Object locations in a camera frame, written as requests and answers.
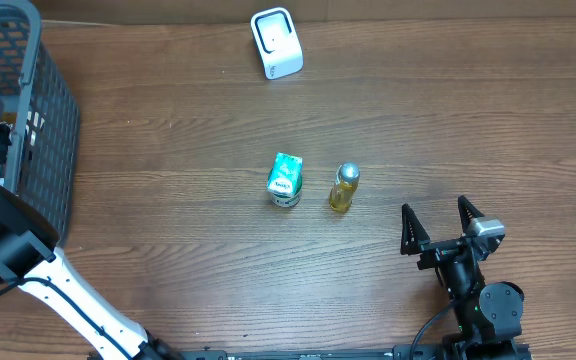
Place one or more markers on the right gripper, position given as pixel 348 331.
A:
pixel 437 250

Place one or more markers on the green lidded jar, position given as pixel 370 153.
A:
pixel 284 183

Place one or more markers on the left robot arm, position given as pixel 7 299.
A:
pixel 31 261

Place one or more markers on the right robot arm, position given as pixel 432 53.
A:
pixel 488 315

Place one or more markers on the white barcode scanner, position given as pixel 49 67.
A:
pixel 276 38

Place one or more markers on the grey plastic mesh basket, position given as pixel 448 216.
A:
pixel 41 158

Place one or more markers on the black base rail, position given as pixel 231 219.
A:
pixel 308 355

